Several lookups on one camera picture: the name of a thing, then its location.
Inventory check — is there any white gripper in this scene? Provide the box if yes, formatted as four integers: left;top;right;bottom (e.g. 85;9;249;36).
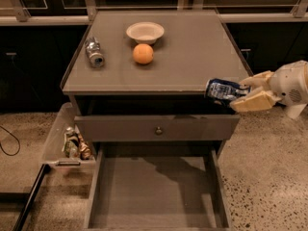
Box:
230;61;308;119

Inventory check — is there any crushed blue pepsi can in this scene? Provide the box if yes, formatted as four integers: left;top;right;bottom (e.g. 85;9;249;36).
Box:
204;78;251;107

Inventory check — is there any brass drawer knob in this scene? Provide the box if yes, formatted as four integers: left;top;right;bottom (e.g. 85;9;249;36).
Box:
155;127;163;136

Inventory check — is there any grey drawer cabinet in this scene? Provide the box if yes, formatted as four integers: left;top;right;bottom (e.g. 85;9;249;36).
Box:
63;11;251;152

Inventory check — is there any open grey middle drawer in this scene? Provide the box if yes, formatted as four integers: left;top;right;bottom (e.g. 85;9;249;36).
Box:
83;144;234;231

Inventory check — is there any grey top drawer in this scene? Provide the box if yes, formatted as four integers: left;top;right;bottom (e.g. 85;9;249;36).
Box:
74;98;240;141

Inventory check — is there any crushed silver can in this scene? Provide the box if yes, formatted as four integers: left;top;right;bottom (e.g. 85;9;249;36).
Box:
85;37;105;68

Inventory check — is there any orange fruit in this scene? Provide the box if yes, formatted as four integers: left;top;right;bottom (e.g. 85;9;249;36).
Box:
133;44;154;64

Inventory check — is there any white paper bowl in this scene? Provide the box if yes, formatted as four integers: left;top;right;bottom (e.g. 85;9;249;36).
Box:
126;22;165;44

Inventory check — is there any brown crumpled snack bag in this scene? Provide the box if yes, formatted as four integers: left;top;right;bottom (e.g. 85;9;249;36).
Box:
78;134;92;160

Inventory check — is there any green crumpled snack bag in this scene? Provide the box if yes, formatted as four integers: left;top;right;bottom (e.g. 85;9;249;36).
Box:
63;127;80;158

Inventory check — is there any clear plastic bin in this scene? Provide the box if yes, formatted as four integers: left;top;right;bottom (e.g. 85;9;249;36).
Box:
41;103;95;171

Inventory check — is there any metal window frame rail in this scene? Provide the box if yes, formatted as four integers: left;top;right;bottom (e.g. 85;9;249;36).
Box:
0;0;308;25

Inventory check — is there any black floor cable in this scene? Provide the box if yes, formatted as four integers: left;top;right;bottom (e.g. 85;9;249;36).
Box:
0;125;21;157

